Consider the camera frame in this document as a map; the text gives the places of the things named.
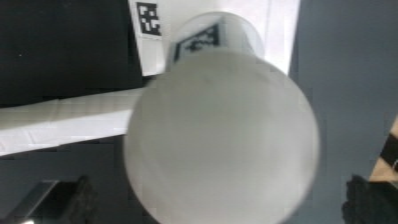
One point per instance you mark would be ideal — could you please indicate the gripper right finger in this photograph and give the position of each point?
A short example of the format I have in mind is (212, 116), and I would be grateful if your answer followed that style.
(370, 207)

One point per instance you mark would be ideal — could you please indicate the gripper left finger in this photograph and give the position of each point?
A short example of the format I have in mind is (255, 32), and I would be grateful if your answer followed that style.
(59, 203)

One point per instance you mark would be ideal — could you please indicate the white right rail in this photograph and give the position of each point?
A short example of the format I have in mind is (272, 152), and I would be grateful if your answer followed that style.
(63, 121)

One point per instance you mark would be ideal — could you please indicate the white lamp base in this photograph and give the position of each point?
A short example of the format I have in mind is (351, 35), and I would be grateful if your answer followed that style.
(160, 16)

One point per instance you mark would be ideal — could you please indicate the white lamp bulb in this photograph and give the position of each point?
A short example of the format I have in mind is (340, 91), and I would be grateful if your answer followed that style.
(221, 146)

